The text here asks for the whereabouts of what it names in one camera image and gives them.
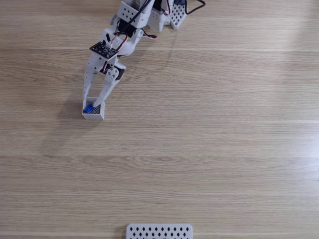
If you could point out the small white lattice crate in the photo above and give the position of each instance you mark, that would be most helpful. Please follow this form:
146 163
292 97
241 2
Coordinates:
94 116

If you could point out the white plate with diamond holes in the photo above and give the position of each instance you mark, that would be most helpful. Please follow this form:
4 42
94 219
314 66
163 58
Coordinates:
159 232

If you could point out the black camera circuit board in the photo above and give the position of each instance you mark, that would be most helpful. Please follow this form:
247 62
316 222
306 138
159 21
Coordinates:
103 50

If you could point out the white perforated base plate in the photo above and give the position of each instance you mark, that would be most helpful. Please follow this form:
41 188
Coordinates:
178 15

